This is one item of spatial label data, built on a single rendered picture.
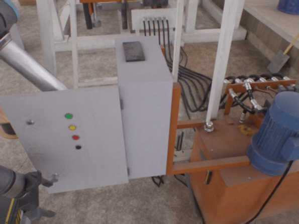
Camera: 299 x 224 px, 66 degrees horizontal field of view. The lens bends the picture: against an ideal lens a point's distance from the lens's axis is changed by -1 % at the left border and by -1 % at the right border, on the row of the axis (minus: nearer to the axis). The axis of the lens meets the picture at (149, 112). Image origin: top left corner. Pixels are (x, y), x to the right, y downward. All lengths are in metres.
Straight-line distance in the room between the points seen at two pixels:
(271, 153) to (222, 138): 0.32
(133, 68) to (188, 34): 3.15
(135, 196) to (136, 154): 0.89
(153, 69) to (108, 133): 0.32
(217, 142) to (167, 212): 0.69
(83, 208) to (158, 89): 1.33
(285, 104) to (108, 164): 0.87
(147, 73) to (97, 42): 3.09
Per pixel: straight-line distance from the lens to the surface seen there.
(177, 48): 2.57
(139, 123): 0.97
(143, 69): 0.92
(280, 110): 1.24
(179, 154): 1.90
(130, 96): 0.87
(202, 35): 4.18
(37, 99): 0.87
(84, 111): 0.88
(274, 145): 1.36
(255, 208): 1.83
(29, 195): 0.99
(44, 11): 1.23
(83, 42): 3.97
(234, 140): 1.58
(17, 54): 1.03
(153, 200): 1.95
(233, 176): 1.41
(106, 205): 1.96
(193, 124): 1.58
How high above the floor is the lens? 1.72
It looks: 41 degrees down
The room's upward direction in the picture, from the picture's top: straight up
